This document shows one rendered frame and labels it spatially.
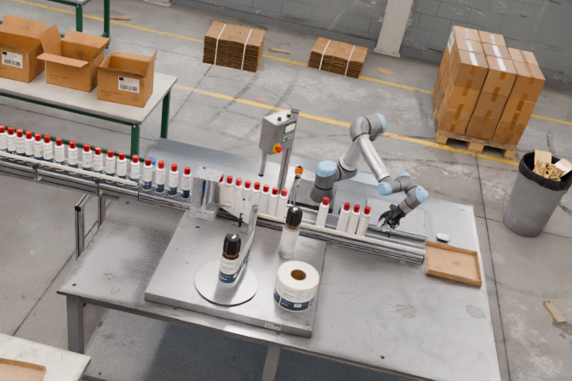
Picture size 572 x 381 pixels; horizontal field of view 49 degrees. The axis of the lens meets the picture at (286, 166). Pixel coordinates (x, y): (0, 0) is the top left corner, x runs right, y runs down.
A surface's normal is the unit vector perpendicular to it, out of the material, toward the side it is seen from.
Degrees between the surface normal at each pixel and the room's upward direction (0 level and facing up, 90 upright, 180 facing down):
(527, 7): 90
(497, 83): 90
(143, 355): 1
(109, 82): 90
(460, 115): 87
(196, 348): 1
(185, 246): 0
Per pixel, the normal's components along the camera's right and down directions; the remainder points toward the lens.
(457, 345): 0.16, -0.83
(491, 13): -0.18, 0.51
